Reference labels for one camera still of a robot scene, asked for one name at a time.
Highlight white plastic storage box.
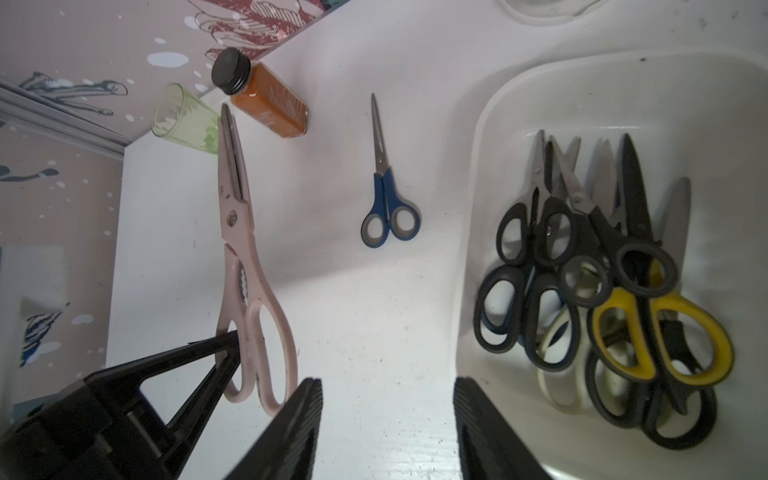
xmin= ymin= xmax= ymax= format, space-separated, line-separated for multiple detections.
xmin=456 ymin=48 xmax=767 ymax=479

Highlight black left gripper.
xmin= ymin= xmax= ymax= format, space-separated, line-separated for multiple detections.
xmin=1 ymin=331 xmax=241 ymax=479

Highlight black handled scissors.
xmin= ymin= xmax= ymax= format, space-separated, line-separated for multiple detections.
xmin=553 ymin=134 xmax=679 ymax=309

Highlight pink kitchen scissors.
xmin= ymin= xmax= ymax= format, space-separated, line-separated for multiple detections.
xmin=216 ymin=103 xmax=298 ymax=417

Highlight blue handled scissors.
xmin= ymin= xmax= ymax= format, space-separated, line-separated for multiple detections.
xmin=360 ymin=93 xmax=421 ymax=249

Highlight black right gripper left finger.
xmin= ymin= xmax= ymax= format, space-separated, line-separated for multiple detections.
xmin=226 ymin=378 xmax=323 ymax=480

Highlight yellow handled scissors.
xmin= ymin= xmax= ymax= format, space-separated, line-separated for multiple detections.
xmin=590 ymin=177 xmax=735 ymax=390

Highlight black scissors in box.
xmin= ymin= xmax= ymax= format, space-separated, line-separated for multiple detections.
xmin=473 ymin=130 xmax=581 ymax=372

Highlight white round container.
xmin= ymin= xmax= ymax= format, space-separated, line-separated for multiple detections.
xmin=499 ymin=0 xmax=607 ymax=26

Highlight white handled scissors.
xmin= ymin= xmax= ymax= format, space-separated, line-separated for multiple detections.
xmin=536 ymin=306 xmax=592 ymax=415

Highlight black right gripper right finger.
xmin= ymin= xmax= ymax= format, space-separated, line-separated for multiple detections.
xmin=453 ymin=377 xmax=550 ymax=480

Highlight brown spice bottle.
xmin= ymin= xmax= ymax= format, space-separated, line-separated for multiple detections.
xmin=211 ymin=47 xmax=309 ymax=138

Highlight green plastic cup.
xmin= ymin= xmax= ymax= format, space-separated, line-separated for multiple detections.
xmin=150 ymin=83 xmax=219 ymax=155

